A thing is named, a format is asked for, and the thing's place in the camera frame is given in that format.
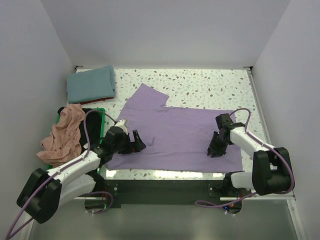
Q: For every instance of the black t-shirt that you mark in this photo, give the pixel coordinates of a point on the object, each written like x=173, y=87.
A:
x=93, y=126

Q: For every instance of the green plastic bin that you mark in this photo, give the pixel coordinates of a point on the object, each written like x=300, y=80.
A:
x=87, y=111

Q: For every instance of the folded blue t-shirt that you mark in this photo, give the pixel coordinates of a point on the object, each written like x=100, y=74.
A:
x=91, y=85

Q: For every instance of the folded dark red t-shirt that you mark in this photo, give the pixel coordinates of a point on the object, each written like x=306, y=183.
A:
x=95, y=100

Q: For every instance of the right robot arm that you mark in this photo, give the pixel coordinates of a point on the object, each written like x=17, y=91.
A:
x=271, y=166

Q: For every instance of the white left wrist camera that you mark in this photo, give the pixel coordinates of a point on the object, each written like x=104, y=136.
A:
x=122, y=123

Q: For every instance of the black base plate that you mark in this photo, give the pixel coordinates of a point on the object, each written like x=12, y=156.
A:
x=117, y=193

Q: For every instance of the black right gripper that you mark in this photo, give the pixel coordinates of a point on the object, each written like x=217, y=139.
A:
x=218, y=151

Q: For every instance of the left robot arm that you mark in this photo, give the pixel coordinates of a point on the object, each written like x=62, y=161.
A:
x=47, y=190

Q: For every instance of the aluminium frame rail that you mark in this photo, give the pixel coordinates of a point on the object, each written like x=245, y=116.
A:
x=288, y=196

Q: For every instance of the pink crumpled t-shirt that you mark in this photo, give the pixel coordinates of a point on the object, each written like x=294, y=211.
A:
x=63, y=143

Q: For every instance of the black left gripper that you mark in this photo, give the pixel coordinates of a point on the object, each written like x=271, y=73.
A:
x=135, y=146

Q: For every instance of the purple t-shirt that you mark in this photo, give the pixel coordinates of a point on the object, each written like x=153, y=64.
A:
x=176, y=138

